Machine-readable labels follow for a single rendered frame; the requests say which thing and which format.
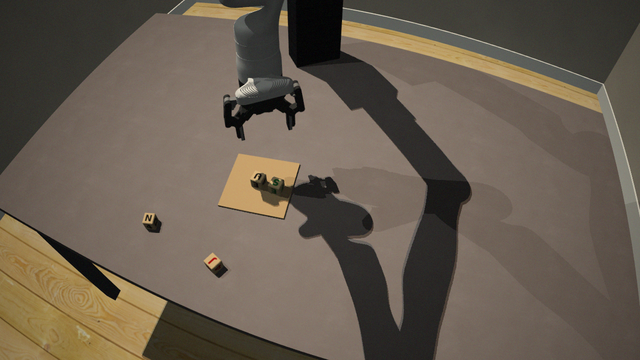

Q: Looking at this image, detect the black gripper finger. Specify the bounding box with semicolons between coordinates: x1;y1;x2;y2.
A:
268;80;305;130
223;94;261;141

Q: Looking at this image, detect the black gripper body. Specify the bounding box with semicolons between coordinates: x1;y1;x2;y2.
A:
238;79;286;115

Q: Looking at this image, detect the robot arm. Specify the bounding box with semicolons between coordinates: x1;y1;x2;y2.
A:
219;0;294;105

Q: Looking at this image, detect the tan letter block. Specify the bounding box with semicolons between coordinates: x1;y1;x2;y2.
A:
268;176;285;196
142;213;159;230
204;253;224;275
250;170;267;190

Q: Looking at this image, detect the light orange mat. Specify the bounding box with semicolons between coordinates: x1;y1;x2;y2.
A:
218;154;300;220

